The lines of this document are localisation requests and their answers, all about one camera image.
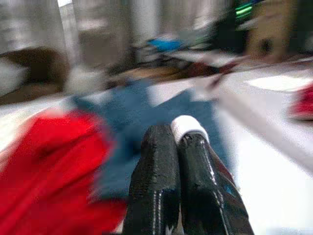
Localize red cloth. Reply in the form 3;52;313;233
288;83;313;120

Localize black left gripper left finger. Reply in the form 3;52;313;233
122;125;181;235

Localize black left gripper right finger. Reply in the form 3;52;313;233
171;115;255;235

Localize blue denim jeans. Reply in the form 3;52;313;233
70;80;235;196

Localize red polo shirt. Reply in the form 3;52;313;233
0;109;128;235

